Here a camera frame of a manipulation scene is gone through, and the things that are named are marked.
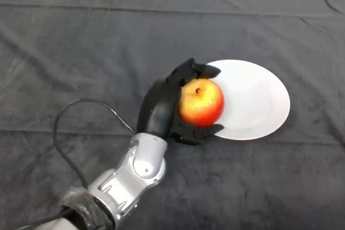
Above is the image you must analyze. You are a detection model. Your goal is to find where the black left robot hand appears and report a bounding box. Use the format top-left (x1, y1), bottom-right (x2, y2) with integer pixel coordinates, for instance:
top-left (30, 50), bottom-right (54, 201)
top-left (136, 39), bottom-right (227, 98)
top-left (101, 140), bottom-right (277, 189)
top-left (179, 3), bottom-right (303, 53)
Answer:
top-left (136, 57), bottom-right (225, 147)

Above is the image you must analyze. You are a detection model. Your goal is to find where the red yellow apple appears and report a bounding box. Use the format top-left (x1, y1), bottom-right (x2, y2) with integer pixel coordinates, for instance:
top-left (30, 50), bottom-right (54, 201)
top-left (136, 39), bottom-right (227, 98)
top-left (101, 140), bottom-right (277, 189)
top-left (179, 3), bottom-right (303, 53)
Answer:
top-left (177, 78), bottom-right (225, 127)

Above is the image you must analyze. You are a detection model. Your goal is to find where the white round plate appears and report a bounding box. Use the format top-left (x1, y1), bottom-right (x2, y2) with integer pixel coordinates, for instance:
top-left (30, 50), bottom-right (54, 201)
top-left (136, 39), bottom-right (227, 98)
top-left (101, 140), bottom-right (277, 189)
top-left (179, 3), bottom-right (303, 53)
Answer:
top-left (205, 59), bottom-right (291, 141)

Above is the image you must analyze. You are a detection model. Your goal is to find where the black cloth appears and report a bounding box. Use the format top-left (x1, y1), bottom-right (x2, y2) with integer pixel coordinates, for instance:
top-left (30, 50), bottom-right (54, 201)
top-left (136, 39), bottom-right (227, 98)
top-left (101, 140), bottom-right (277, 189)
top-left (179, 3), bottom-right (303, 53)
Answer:
top-left (0, 0), bottom-right (345, 230)

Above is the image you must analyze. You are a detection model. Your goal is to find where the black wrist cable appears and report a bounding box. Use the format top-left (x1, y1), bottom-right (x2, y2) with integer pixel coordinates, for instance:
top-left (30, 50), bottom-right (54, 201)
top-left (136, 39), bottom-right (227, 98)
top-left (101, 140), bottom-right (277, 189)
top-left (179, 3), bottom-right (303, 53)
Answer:
top-left (16, 99), bottom-right (137, 230)

